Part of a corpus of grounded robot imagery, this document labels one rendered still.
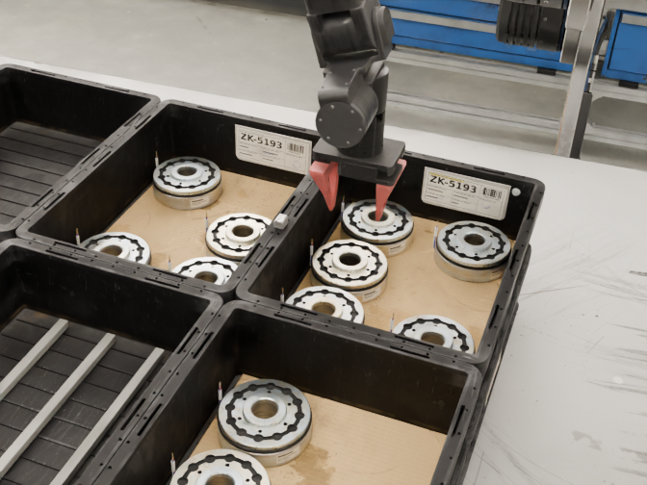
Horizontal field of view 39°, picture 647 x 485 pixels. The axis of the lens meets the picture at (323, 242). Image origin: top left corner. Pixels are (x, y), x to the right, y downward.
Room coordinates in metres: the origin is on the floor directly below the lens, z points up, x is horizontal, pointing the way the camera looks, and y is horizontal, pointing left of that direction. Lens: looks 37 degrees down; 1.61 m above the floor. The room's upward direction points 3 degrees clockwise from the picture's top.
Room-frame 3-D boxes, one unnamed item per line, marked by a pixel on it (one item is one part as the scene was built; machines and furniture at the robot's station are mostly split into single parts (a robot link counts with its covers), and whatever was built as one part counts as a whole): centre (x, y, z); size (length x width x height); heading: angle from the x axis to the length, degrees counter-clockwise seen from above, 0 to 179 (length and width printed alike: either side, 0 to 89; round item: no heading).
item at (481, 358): (0.94, -0.10, 0.92); 0.40 x 0.30 x 0.02; 161
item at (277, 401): (0.69, 0.06, 0.86); 0.05 x 0.05 x 0.01
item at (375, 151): (0.97, -0.04, 1.06); 0.10 x 0.07 x 0.07; 72
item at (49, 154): (1.14, 0.47, 0.87); 0.40 x 0.30 x 0.11; 161
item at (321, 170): (0.97, -0.02, 0.99); 0.07 x 0.07 x 0.09; 72
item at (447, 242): (1.02, -0.21, 0.86); 0.10 x 0.10 x 0.01
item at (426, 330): (0.81, -0.14, 0.86); 0.05 x 0.05 x 0.01
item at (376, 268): (0.96, -0.04, 0.86); 0.10 x 0.10 x 0.01
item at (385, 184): (0.96, -0.06, 0.99); 0.07 x 0.07 x 0.09; 72
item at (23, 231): (1.04, 0.18, 0.92); 0.40 x 0.30 x 0.02; 161
